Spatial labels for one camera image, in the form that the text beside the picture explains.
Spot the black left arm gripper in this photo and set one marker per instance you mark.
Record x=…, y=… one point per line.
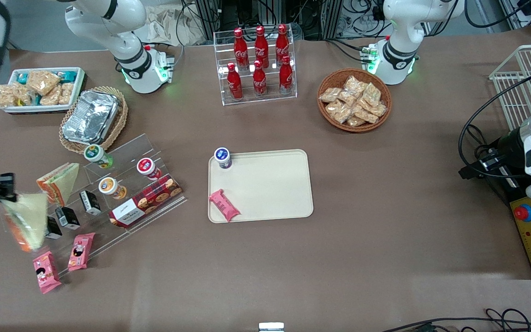
x=509, y=145

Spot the triangle sandwich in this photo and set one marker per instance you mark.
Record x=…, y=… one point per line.
x=62, y=182
x=30, y=221

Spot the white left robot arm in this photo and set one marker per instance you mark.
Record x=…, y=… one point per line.
x=404, y=27

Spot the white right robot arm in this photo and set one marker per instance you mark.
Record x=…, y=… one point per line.
x=127, y=27

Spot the white rectangular plastic tray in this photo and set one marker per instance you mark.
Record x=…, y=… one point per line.
x=79, y=90

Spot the beige plastic tray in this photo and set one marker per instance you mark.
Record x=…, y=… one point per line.
x=265, y=189

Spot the small black carton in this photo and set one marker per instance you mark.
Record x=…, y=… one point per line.
x=90, y=203
x=67, y=218
x=54, y=228

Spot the clear pack rice crackers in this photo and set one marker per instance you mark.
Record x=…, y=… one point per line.
x=339, y=111
x=364, y=114
x=372, y=93
x=355, y=122
x=378, y=109
x=5, y=96
x=43, y=81
x=51, y=97
x=66, y=93
x=329, y=95
x=25, y=95
x=355, y=85

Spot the pink cartoon snack pack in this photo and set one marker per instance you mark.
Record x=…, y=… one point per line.
x=81, y=251
x=46, y=273

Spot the green lid yogurt cup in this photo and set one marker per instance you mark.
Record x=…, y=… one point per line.
x=97, y=155

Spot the orange lid cup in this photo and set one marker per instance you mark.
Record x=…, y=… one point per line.
x=111, y=187

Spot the teal snack packet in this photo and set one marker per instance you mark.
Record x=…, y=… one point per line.
x=22, y=77
x=69, y=75

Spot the aluminium foil container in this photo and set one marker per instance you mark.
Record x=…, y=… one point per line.
x=90, y=117

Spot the oblong woven wicker basket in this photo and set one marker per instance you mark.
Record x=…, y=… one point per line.
x=120, y=122

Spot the clear acrylic tiered stand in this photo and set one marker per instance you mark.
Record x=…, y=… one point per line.
x=132, y=150

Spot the red plaid cookie box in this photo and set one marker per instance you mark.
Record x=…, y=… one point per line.
x=148, y=200

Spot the red lid yogurt cup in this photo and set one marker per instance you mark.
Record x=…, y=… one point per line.
x=148, y=168

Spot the round brown wicker basket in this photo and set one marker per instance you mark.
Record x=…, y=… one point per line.
x=334, y=76

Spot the red cola bottle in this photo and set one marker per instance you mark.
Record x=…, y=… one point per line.
x=234, y=83
x=261, y=44
x=240, y=46
x=282, y=41
x=286, y=76
x=259, y=79

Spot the clear acrylic bottle rack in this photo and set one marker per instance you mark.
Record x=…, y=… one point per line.
x=270, y=99

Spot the blue lid yogurt cup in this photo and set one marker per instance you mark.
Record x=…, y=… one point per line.
x=222, y=158

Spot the pink snack bar pack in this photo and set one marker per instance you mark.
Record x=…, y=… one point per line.
x=224, y=205

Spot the beige crumpled cloth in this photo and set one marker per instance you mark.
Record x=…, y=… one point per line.
x=168, y=25

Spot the small white silver device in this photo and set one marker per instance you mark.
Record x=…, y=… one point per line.
x=271, y=327

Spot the aluminium frame equipment rack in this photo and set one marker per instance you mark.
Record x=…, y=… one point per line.
x=321, y=16

